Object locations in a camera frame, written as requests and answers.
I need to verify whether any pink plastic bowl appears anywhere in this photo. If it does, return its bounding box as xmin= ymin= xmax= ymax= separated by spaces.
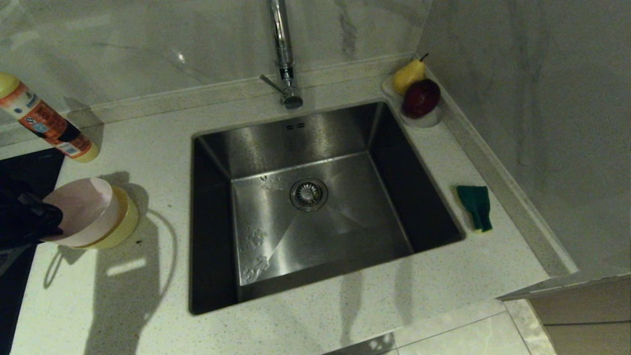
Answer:
xmin=40 ymin=177 xmax=123 ymax=247

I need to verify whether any yellow plastic bowl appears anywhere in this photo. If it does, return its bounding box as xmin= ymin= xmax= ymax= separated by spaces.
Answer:
xmin=74 ymin=185 xmax=140 ymax=250

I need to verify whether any orange label detergent bottle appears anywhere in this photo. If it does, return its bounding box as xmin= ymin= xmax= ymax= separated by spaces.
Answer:
xmin=0 ymin=72 xmax=100 ymax=164

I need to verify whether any chrome kitchen faucet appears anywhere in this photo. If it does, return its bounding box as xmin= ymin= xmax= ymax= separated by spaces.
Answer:
xmin=260 ymin=0 xmax=304 ymax=110

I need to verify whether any green and yellow sponge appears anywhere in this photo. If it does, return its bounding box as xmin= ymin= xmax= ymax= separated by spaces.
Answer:
xmin=456 ymin=185 xmax=493 ymax=233

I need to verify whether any metal sink drain strainer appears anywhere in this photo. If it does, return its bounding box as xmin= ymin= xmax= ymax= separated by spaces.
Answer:
xmin=290 ymin=177 xmax=329 ymax=212

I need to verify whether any stainless steel sink basin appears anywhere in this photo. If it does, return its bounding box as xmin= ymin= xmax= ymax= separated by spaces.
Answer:
xmin=189 ymin=101 xmax=466 ymax=316

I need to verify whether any black induction cooktop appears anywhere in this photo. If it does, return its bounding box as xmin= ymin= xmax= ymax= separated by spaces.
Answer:
xmin=0 ymin=149 xmax=66 ymax=355

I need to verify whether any yellow pear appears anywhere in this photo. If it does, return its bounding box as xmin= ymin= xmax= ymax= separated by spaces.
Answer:
xmin=393 ymin=53 xmax=429 ymax=96

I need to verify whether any small white dish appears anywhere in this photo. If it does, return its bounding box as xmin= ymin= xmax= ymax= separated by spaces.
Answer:
xmin=382 ymin=75 xmax=443 ymax=129

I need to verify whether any dark red apple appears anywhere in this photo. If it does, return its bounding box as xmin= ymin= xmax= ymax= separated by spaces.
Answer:
xmin=403 ymin=79 xmax=442 ymax=119

